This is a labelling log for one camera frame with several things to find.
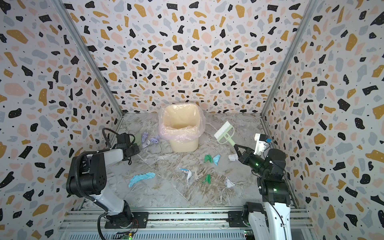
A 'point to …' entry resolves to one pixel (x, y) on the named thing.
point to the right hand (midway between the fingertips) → (233, 144)
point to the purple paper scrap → (155, 140)
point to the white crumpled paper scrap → (228, 183)
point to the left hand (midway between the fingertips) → (133, 146)
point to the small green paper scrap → (208, 178)
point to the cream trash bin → (184, 147)
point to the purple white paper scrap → (145, 142)
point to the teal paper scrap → (136, 178)
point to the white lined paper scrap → (233, 157)
